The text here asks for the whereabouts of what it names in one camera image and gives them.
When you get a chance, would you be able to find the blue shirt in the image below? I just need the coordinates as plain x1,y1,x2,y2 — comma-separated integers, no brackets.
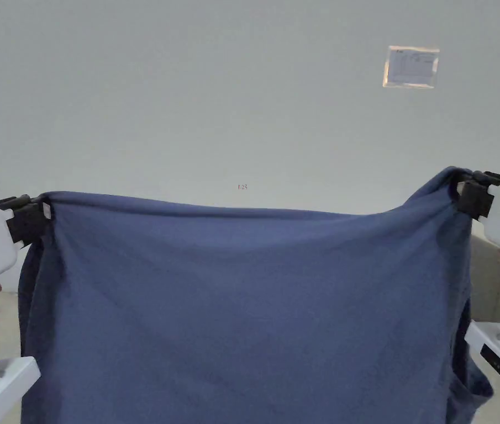
19,165,496,424

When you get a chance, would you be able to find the bed with beige sheet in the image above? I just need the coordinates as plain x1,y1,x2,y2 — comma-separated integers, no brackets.
0,289,26,367

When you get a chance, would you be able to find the paper sheet in clear sleeve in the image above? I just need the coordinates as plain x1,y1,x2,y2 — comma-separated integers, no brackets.
382,45,440,89

